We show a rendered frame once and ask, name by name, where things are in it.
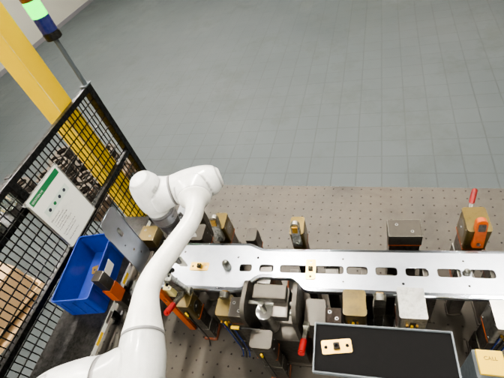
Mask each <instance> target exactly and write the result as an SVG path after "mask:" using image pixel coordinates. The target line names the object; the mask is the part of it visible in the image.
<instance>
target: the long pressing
mask: <svg viewBox="0 0 504 378"><path fill-rule="evenodd" d="M185 251H187V252H186V253H185ZM180 256H181V257H182V258H183V260H184V261H185V262H186V263H187V267H184V266H180V265H179V264H177V263H175V264H174V265H173V267H172V268H174V269H175V271H174V272H173V273H171V274H172V275H173V276H174V277H176V278H178V280H180V281H181V282H182V283H183V284H185V285H186V286H187V287H193V291H203V292H220V291H222V290H228V291H229V292H230V293H242V288H243V284H244V282H245V281H251V283H252V284H253V285H254V284H255V283H256V282H257V281H260V280H279V281H293V282H299V284H300V287H301V289H302V290H303V291H304V292H306V293H310V294H325V295H342V293H343V291H344V290H364V291H365V294H366V296H374V294H375V293H376V292H378V293H384V294H385V295H386V297H390V298H396V291H397V287H415V288H423V289H424V297H425V299H439V300H455V301H472V302H489V301H490V300H504V251H474V250H322V249H265V248H261V247H258V246H256V245H255V244H236V243H187V245H186V247H185V248H184V250H183V251H182V253H181V255H180ZM238 257H239V258H238ZM257 257H259V259H257ZM343 258H344V260H342V259H343ZM223 260H228V261H229V262H230V264H231V266H232V268H231V269H230V270H229V271H226V270H224V267H223V266H222V261H223ZM306 260H316V267H317V266H322V267H342V268H343V274H320V273H316V278H315V279H314V280H310V279H305V273H293V272H281V266H306ZM462 260H463V261H464V262H462ZM192 262H198V263H209V267H208V271H194V270H190V267H191V263H192ZM241 265H252V268H251V270H250V271H240V266H241ZM260 266H273V271H271V272H267V271H260ZM349 267H354V268H366V269H367V274H347V268H349ZM377 268H387V269H397V275H378V274H376V269H377ZM406 269H427V271H428V276H427V277H422V276H408V275H407V273H406ZM439 269H449V270H459V271H460V274H461V277H440V276H439V275H438V273H437V270H439ZM464 269H470V271H472V270H481V271H493V272H494V274H495V276H496V277H495V278H474V277H472V275H471V274H472V272H471V274H470V276H464V275H462V271H464ZM342 281H344V282H342ZM402 283H405V284H404V285H403V284H402ZM469 285H470V287H468V286H469Z"/></svg>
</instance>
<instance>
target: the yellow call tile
mask: <svg viewBox="0 0 504 378"><path fill-rule="evenodd" d="M475 356H476V360H477V363H478V369H479V373H480V374H481V375H485V376H493V377H504V358H503V353H502V351H495V350H486V349H475Z"/></svg>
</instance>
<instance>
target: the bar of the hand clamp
mask: <svg viewBox="0 0 504 378"><path fill-rule="evenodd" d="M174 271H175V269H174V268H171V269H170V271H169V273H168V275H167V276H166V278H165V280H164V283H165V284H166V285H165V287H168V285H169V286H171V287H172V288H173V289H174V290H176V291H178V292H179V293H180V292H185V293H187V294H188V288H189V287H188V286H186V285H185V284H183V283H182V282H181V281H180V280H178V279H177V278H176V277H174V276H173V275H172V274H171V273H173V272H174Z"/></svg>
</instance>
